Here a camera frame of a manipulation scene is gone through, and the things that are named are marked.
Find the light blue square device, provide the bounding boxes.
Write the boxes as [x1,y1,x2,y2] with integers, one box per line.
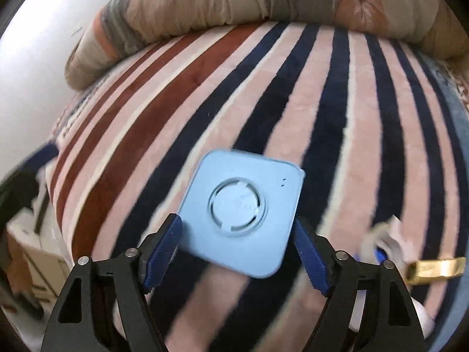
[178,149,305,279]

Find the crumpled white wrapper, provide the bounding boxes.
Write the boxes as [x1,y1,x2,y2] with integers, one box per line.
[358,215,416,269]

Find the gold rectangular bar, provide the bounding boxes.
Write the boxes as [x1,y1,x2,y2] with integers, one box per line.
[405,257,466,285]

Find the cardboard box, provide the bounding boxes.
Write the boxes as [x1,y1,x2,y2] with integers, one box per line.
[6,207,73,312]

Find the white small bottle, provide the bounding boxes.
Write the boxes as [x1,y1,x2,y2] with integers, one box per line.
[349,291,435,339]

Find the rolled beige patchwork duvet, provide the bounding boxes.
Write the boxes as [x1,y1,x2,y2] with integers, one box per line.
[64,0,468,91]

